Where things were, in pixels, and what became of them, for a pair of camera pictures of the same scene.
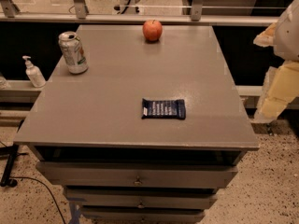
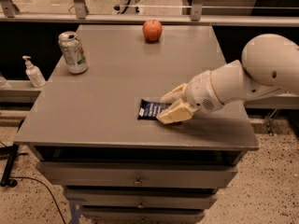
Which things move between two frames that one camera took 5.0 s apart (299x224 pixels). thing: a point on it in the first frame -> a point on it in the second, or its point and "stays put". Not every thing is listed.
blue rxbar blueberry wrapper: [173, 109] stays put
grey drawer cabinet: [87, 135] stays put
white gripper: [289, 36] -> [202, 91]
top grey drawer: [135, 175] stays put
